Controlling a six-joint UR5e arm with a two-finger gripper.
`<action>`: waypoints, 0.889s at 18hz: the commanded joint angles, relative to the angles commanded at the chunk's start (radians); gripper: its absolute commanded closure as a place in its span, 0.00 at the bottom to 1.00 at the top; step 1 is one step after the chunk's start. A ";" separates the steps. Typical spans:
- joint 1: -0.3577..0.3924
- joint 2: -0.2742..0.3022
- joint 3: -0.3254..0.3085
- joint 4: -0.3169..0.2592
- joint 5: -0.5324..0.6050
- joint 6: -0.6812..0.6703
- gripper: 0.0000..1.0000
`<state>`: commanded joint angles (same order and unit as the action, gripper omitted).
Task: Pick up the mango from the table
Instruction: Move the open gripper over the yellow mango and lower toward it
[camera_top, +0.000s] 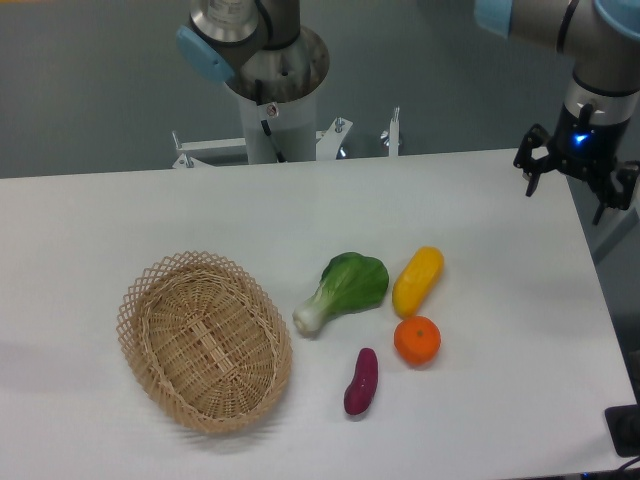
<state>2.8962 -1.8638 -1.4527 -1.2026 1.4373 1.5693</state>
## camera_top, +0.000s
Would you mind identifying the woven wicker basket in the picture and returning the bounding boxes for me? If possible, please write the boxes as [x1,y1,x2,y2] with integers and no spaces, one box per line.
[116,251,293,434]

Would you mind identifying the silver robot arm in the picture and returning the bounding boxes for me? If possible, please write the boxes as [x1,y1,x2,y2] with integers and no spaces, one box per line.
[176,1,639,211]

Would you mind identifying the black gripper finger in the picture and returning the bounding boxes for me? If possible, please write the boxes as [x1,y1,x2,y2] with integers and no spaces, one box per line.
[513,124,554,197]
[591,161,639,224]

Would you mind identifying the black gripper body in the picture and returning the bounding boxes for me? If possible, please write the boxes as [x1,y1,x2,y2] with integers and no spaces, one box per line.
[546,106,630,184]

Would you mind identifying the purple sweet potato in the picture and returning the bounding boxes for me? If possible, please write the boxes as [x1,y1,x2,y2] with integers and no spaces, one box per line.
[343,348,379,416]

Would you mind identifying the green bok choy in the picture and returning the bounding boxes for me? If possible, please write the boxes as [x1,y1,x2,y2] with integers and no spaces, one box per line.
[292,252,389,337]

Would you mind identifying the black device at table edge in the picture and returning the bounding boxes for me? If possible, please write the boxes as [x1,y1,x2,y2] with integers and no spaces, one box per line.
[604,404,639,458]

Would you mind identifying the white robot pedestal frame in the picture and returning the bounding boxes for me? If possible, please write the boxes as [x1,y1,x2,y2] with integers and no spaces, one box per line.
[170,89,404,170]

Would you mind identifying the orange tangerine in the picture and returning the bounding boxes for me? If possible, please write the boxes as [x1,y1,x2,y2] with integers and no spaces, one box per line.
[393,316,441,366]

